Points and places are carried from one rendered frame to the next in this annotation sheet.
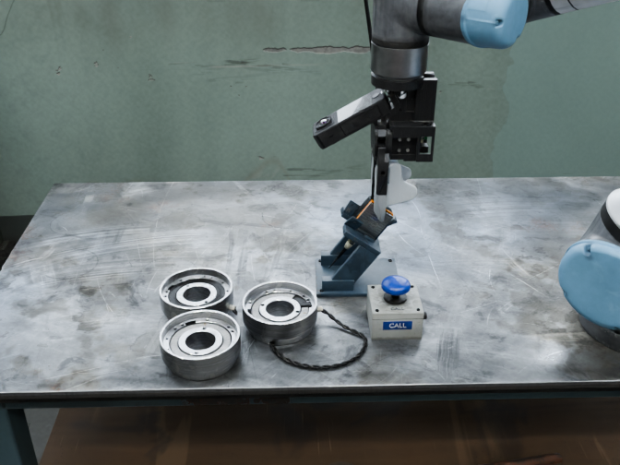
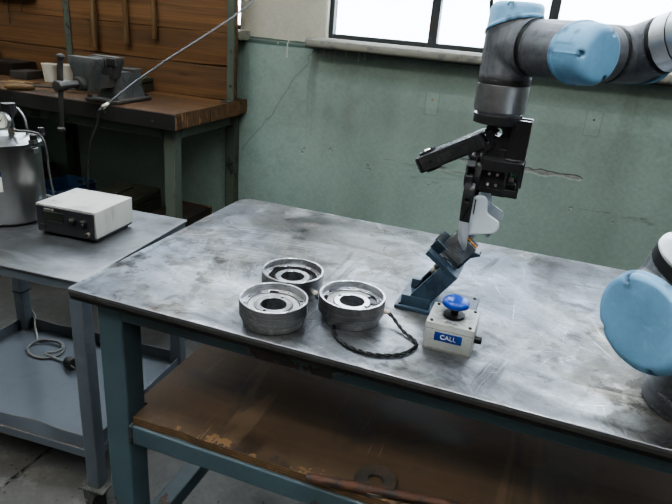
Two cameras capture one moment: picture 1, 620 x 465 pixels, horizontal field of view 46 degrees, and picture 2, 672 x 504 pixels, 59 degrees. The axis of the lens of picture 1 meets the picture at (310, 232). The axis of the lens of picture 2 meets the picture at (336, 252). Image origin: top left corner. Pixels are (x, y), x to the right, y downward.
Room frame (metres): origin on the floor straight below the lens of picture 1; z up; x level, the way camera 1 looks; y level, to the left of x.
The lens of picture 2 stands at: (0.04, -0.21, 1.25)
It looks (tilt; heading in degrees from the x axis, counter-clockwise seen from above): 22 degrees down; 20
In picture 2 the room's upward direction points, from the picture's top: 5 degrees clockwise
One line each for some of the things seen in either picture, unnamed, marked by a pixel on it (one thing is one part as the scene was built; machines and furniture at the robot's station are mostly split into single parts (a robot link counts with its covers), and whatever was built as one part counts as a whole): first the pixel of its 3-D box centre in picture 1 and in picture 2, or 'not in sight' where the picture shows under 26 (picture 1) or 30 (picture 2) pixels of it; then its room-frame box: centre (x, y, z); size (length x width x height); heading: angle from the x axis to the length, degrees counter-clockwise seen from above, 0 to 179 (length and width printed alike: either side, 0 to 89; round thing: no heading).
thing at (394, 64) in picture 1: (399, 57); (501, 100); (0.96, -0.12, 1.15); 0.08 x 0.08 x 0.05
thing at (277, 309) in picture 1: (280, 313); (351, 305); (0.83, 0.04, 0.82); 0.10 x 0.10 x 0.04
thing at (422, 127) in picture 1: (400, 116); (496, 155); (0.95, -0.13, 1.07); 0.09 x 0.08 x 0.12; 91
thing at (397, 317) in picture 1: (398, 310); (455, 329); (0.83, -0.12, 0.82); 0.08 x 0.07 x 0.05; 92
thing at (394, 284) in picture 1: (395, 295); (454, 313); (0.83, -0.12, 0.85); 0.04 x 0.04 x 0.05
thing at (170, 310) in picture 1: (196, 298); (292, 280); (0.87, 0.16, 0.82); 0.10 x 0.10 x 0.04
